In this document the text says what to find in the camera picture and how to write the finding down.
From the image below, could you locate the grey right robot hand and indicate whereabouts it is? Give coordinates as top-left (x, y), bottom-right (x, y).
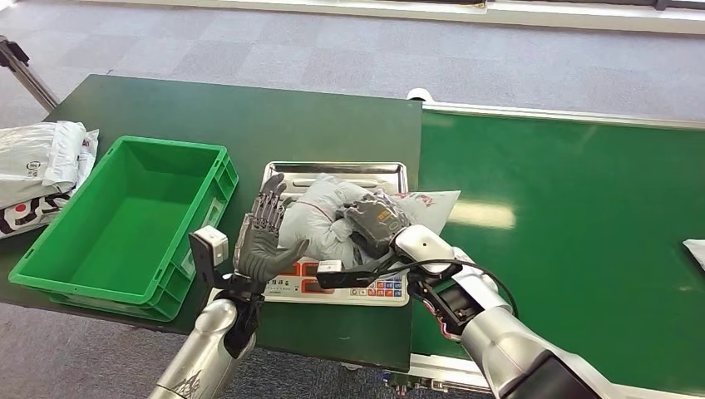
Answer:
top-left (343, 192), bottom-right (412, 260)

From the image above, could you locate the grey mailer package red line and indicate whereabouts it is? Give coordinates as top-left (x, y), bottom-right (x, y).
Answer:
top-left (683, 238), bottom-right (705, 273)

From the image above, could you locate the white floor ledge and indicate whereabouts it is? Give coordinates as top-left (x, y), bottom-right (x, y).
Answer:
top-left (76, 0), bottom-right (705, 37)

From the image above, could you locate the grey mailer package red print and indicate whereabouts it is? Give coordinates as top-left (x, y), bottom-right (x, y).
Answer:
top-left (277, 172), bottom-right (462, 272)

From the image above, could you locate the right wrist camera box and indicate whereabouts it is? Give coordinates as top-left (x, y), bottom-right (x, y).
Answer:
top-left (316, 259), bottom-right (389, 291)

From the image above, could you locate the green plastic crate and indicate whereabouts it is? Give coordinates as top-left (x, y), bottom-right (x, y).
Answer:
top-left (7, 135), bottom-right (240, 323)

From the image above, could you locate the dark green table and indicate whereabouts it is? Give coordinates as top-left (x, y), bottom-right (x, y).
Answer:
top-left (0, 74), bottom-right (424, 373)

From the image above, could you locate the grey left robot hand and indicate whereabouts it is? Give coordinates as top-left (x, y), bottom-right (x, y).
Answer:
top-left (234, 173), bottom-right (311, 284)

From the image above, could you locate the aluminium conveyor side rail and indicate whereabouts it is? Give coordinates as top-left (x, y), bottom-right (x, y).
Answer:
top-left (382, 353), bottom-right (684, 399)
top-left (422, 101), bottom-right (705, 131)

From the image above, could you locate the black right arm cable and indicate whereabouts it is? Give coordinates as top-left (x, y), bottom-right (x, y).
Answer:
top-left (380, 257), bottom-right (520, 322)

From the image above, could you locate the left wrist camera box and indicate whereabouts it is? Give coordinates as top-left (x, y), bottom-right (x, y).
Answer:
top-left (188, 224), bottom-right (230, 288)

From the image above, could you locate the metal stand leg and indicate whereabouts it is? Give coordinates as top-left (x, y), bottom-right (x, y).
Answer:
top-left (0, 34), bottom-right (61, 111)

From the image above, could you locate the white electronic scale base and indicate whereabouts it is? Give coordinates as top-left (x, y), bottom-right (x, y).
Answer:
top-left (262, 257), bottom-right (412, 308)

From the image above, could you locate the green conveyor belt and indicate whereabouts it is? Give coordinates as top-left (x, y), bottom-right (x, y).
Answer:
top-left (410, 110), bottom-right (705, 397)

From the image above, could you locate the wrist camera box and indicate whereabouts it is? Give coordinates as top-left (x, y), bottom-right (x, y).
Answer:
top-left (316, 259), bottom-right (389, 291)
top-left (188, 224), bottom-right (230, 288)

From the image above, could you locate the white mailer bag black print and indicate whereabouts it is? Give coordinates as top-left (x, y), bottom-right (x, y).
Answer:
top-left (0, 128), bottom-right (101, 240)

